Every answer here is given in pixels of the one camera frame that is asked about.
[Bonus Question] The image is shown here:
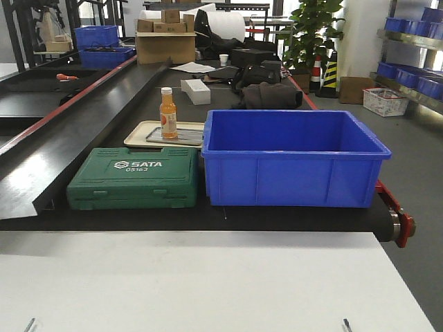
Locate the cross screwdriver green handle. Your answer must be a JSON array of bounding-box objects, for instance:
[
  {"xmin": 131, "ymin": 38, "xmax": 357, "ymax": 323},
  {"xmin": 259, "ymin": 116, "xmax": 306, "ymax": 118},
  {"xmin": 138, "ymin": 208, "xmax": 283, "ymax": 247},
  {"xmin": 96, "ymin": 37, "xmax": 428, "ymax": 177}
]
[{"xmin": 24, "ymin": 317, "xmax": 36, "ymax": 332}]

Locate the grey metal tray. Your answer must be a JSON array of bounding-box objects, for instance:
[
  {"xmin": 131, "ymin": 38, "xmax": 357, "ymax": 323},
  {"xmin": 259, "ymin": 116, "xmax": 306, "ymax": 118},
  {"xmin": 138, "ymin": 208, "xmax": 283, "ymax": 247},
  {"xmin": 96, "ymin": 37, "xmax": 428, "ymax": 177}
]
[{"xmin": 145, "ymin": 127, "xmax": 204, "ymax": 146}]

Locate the beige plastic tray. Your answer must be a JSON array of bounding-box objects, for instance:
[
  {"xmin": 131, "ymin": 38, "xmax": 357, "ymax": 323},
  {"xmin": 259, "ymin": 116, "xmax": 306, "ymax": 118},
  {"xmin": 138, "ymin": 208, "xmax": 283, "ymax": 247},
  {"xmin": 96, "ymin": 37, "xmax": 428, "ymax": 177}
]
[{"xmin": 124, "ymin": 120, "xmax": 204, "ymax": 149}]

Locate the large blue plastic bin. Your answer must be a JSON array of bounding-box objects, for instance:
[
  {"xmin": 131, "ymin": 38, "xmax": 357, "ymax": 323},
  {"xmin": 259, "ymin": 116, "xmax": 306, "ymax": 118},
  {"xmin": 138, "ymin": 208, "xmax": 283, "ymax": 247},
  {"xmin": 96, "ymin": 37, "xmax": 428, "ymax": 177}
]
[{"xmin": 201, "ymin": 109, "xmax": 392, "ymax": 208}]

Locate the white rectangular box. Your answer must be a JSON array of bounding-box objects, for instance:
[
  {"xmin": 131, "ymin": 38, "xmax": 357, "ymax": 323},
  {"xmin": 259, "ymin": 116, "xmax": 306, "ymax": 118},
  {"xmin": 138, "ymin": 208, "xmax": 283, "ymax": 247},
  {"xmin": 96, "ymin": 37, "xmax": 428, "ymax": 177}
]
[{"xmin": 181, "ymin": 79, "xmax": 211, "ymax": 105}]

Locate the orange juice bottle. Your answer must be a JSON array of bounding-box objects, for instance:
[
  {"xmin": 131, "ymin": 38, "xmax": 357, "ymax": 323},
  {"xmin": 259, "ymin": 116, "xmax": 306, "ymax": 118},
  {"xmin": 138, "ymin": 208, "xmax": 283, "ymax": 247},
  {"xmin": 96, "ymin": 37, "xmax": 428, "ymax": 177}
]
[{"xmin": 159, "ymin": 87, "xmax": 178, "ymax": 139}]

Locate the dark brown cloth bundle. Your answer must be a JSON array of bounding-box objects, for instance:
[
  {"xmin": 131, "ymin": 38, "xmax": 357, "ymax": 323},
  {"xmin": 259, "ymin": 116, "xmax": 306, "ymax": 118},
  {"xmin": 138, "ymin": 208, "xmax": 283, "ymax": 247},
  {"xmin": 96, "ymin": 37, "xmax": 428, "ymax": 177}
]
[{"xmin": 231, "ymin": 82, "xmax": 303, "ymax": 110}]

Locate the black bag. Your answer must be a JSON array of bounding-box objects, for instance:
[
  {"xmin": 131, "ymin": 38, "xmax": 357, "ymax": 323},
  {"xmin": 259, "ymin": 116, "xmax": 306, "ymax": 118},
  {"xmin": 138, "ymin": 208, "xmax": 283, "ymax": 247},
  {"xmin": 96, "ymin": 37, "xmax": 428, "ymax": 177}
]
[{"xmin": 231, "ymin": 60, "xmax": 282, "ymax": 93}]

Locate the white paper cup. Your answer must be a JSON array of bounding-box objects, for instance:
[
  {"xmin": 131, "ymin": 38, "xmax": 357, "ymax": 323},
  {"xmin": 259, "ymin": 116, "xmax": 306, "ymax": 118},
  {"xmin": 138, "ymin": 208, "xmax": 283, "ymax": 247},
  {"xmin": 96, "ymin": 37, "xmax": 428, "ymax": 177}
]
[{"xmin": 219, "ymin": 54, "xmax": 228, "ymax": 66}]

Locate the green SATA tool case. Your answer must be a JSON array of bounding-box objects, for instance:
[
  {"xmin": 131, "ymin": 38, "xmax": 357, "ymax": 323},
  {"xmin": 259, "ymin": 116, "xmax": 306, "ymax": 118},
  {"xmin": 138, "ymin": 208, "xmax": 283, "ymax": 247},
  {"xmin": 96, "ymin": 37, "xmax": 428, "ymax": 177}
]
[{"xmin": 66, "ymin": 147, "xmax": 199, "ymax": 210}]

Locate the red white traffic cone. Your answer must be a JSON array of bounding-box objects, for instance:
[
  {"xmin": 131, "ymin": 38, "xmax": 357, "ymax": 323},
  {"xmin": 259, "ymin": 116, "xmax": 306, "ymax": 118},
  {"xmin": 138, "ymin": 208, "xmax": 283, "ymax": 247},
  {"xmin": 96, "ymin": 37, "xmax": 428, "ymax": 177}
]
[{"xmin": 309, "ymin": 55, "xmax": 321, "ymax": 93}]

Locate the yellow black traffic cone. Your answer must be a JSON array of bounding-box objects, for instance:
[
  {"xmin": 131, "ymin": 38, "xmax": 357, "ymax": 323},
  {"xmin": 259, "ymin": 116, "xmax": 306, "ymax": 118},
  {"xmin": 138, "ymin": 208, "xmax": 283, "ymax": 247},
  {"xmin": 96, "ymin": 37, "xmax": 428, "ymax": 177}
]
[{"xmin": 315, "ymin": 50, "xmax": 338, "ymax": 98}]

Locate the large cardboard box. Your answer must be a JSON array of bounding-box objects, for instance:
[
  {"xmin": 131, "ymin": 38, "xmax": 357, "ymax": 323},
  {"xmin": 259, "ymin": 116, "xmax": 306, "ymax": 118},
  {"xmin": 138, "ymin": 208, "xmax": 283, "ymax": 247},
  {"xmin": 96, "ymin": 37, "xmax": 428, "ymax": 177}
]
[{"xmin": 136, "ymin": 32, "xmax": 196, "ymax": 64}]

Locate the brown cardboard box floor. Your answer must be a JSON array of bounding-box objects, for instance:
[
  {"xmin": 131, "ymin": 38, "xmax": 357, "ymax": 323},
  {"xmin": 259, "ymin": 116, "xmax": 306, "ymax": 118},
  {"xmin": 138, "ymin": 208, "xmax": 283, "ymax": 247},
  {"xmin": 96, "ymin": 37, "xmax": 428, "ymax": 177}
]
[{"xmin": 338, "ymin": 77, "xmax": 376, "ymax": 104}]

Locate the green potted plant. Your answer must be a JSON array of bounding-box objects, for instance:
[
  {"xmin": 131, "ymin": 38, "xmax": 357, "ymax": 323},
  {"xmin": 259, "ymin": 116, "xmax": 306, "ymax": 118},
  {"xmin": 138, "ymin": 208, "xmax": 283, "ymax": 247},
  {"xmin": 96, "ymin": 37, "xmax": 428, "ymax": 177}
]
[{"xmin": 278, "ymin": 0, "xmax": 343, "ymax": 70}]

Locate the blue crate on conveyor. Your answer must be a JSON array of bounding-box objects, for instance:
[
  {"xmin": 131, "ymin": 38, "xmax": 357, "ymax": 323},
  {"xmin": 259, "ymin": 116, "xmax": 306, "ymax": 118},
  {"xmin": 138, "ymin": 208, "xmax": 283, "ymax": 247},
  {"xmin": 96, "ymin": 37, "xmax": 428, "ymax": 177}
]
[{"xmin": 79, "ymin": 48, "xmax": 136, "ymax": 69}]

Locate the white red plastic basket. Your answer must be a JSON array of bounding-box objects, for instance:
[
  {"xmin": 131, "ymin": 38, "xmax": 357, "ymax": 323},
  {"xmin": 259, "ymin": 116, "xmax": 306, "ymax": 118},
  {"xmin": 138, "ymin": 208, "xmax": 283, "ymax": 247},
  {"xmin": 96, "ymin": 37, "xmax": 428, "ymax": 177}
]
[{"xmin": 363, "ymin": 88, "xmax": 409, "ymax": 117}]

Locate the orange handled tool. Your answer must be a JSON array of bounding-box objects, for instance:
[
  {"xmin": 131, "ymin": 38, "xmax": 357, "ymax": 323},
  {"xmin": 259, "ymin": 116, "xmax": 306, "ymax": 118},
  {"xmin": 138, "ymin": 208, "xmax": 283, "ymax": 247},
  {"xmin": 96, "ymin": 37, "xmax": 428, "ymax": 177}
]
[{"xmin": 56, "ymin": 73, "xmax": 78, "ymax": 82}]

